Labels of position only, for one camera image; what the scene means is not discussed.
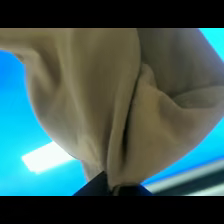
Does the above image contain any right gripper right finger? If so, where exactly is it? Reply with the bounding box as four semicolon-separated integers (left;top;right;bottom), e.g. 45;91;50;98
112;183;155;197

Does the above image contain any brown shirt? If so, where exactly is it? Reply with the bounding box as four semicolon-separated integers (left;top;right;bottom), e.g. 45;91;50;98
0;27;224;192

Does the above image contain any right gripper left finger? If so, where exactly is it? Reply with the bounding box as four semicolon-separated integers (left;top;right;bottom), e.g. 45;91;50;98
72;170;112;197

